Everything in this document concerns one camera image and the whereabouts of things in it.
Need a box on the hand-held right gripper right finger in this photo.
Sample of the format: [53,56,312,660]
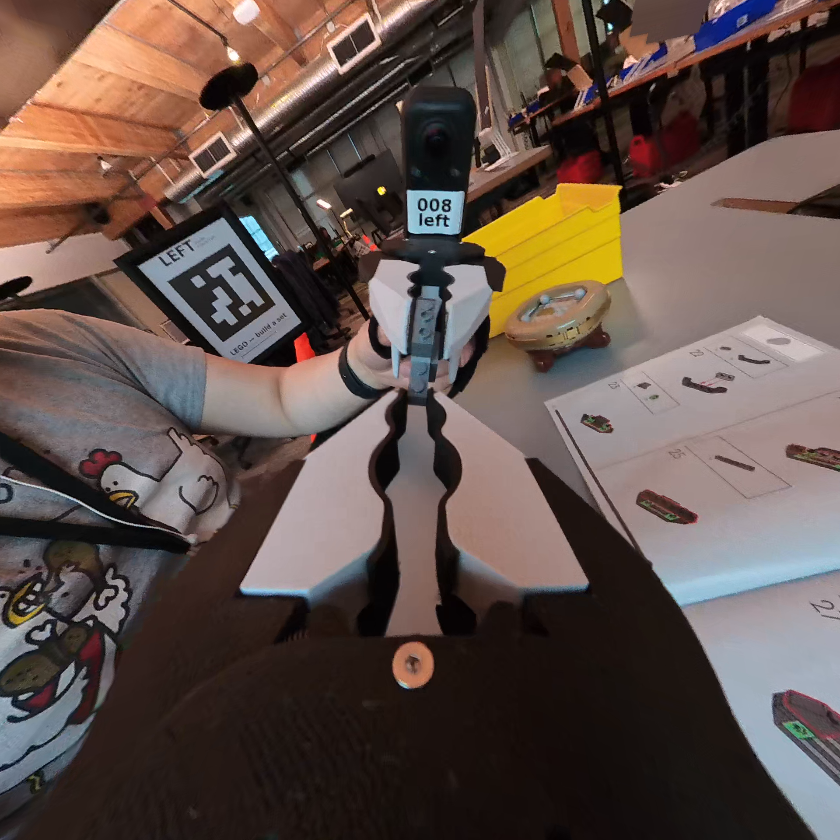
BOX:
[425,389,591,626]

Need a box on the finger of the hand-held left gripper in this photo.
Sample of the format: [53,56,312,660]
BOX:
[436,264,493,362]
[367,259,422,380]

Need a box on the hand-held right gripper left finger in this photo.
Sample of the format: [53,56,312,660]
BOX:
[239,387,406,632]

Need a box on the long studded toy brick plate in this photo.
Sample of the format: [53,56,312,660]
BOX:
[403,295,442,409]

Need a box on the person's left forearm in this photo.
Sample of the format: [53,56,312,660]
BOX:
[203,344,378,439]

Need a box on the grey desk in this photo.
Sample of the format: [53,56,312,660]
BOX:
[453,130,840,840]

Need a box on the person's left hand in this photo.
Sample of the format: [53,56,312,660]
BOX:
[348,320,477,395]

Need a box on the grey background table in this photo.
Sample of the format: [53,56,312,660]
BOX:
[459,144,557,206]

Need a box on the black monitor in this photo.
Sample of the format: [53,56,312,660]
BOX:
[333,151,406,219]

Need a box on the tan round brick model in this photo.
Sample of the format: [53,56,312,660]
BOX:
[504,281,613,374]

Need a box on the black wristband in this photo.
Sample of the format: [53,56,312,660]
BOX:
[338,341,389,401]

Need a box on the yellow plastic bin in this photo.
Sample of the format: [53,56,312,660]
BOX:
[462,182,623,339]

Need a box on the white air vent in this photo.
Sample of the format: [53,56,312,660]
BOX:
[189,131,237,178]
[327,13,383,71]

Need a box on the red bag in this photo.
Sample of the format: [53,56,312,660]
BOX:
[630,112,701,179]
[558,150,606,186]

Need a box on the black framed marker sign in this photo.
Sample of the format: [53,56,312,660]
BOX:
[115,203,314,366]

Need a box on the black pole with round base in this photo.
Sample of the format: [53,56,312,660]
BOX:
[581,0,627,191]

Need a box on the open building instruction booklet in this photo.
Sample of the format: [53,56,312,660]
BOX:
[546,315,840,836]

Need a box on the wooden background table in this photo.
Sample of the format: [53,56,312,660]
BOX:
[511,0,840,127]

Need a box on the silver ceiling duct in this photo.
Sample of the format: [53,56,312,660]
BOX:
[161,0,473,204]

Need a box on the black shoulder strap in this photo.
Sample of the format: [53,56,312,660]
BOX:
[0,432,193,557]

